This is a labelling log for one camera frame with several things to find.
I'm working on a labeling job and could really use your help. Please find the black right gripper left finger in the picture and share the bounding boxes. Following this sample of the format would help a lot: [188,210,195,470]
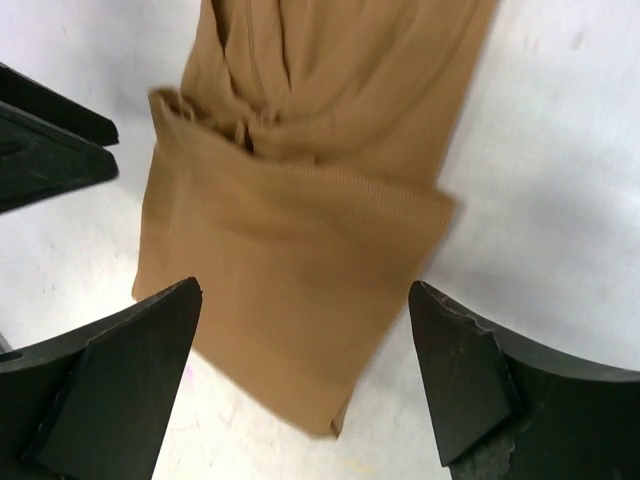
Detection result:
[1,278,202,480]

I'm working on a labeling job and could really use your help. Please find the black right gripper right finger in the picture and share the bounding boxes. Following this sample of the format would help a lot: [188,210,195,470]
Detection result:
[408,281,639,480]

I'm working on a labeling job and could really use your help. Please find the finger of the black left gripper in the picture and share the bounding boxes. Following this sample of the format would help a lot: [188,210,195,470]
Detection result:
[1,103,119,213]
[1,63,119,146]

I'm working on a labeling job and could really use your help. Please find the tan tank top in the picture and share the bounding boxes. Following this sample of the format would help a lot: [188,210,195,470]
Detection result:
[132,1,497,437]

